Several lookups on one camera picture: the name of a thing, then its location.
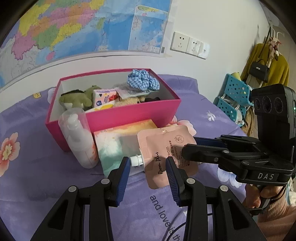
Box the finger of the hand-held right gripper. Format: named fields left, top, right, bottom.
left=181, top=144, right=246, bottom=169
left=193, top=135, right=259, bottom=149

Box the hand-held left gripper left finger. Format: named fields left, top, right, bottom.
left=30, top=156, right=131, bottom=241

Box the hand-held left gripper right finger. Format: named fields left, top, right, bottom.
left=165, top=158, right=269, bottom=241

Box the pink spout pouch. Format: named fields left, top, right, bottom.
left=129, top=125, right=199, bottom=189

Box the pink cardboard box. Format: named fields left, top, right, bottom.
left=46, top=68, right=181, bottom=152

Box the clear printed plastic packet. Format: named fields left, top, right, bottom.
left=85, top=104, right=114, bottom=113

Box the beige fluffy scrunchie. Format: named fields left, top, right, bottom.
left=114, top=96, right=146, bottom=107

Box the small pink tissue packet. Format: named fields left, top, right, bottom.
left=92, top=89, right=119, bottom=109

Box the face mask packet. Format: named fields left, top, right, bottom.
left=114, top=85, right=151, bottom=99

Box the blue gingham scrunchie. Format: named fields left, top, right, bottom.
left=127, top=69, right=160, bottom=90

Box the green plush toy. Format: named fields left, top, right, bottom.
left=59, top=85, right=103, bottom=110

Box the person's right forearm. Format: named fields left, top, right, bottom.
left=257, top=197, right=296, bottom=234

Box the person's right hand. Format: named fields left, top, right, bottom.
left=243, top=183, right=286, bottom=210

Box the pastel tissue pack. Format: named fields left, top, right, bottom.
left=93, top=119, right=160, bottom=178

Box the blue perforated plastic rack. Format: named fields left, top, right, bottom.
left=213, top=74, right=255, bottom=127

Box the black handbag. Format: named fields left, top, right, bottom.
left=248, top=59, right=270, bottom=83

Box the yellow hanging garment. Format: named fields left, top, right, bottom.
left=240, top=43, right=290, bottom=87

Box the white pump bottle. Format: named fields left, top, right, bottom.
left=58, top=108, right=100, bottom=169

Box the white coat rack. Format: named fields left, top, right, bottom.
left=266, top=23, right=286, bottom=61

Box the purple floral bedsheet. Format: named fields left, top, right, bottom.
left=0, top=74, right=292, bottom=241

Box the white wall socket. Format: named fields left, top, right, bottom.
left=186, top=37, right=201, bottom=56
left=171, top=31, right=190, bottom=53

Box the colourful wall map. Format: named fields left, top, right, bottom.
left=0, top=0, right=174, bottom=87

